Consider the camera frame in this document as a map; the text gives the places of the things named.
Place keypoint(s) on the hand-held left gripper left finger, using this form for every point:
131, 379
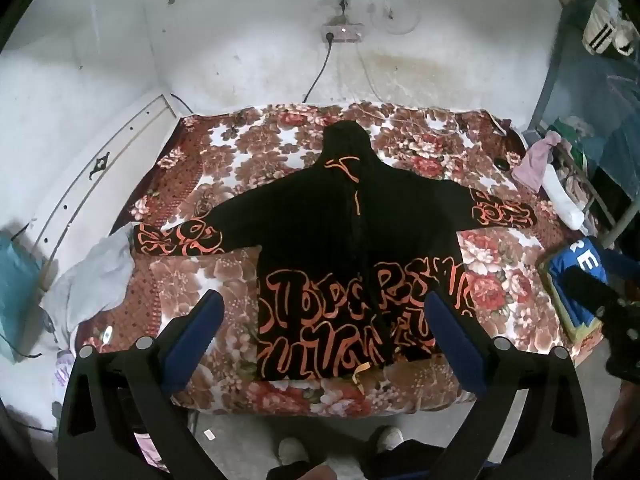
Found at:
200, 340

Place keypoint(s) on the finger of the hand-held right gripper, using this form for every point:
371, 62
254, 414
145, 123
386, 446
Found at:
587, 290

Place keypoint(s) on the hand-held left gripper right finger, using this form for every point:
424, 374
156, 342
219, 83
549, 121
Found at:
452, 340

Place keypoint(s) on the black hoodie with orange print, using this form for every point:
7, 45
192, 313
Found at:
320, 220

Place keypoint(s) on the person's right forearm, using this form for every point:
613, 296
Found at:
622, 420

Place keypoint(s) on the white cloth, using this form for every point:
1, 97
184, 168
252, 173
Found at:
562, 200

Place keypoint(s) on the person's right shoe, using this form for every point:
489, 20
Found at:
390, 438

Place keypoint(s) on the person's shoe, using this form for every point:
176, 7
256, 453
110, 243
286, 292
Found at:
390, 438
294, 450

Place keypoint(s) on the grey cloth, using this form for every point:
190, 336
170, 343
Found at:
95, 280

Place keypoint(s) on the pink cloth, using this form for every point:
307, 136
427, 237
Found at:
532, 165

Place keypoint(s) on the purple patterned cloth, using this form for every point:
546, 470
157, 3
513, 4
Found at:
62, 375

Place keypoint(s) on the person's left shoe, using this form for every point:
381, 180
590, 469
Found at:
294, 450

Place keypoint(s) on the black oval object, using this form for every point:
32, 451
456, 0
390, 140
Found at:
501, 164

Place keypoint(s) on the green cloth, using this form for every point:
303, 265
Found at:
575, 132

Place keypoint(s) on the person's left leg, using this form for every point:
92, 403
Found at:
305, 471

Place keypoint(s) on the floral brown blanket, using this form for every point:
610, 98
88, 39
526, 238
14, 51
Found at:
240, 160

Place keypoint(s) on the teal plastic bag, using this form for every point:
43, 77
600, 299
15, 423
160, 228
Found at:
20, 285

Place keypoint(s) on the white bed headboard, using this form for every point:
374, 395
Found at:
125, 135

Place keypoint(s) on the white striped bag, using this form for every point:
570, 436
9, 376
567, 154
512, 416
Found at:
602, 30

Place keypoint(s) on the white power strip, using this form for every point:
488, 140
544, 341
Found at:
342, 33

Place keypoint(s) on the metal rack frame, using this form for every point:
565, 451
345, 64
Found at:
545, 90

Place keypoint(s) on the wall socket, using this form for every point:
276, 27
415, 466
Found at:
342, 4

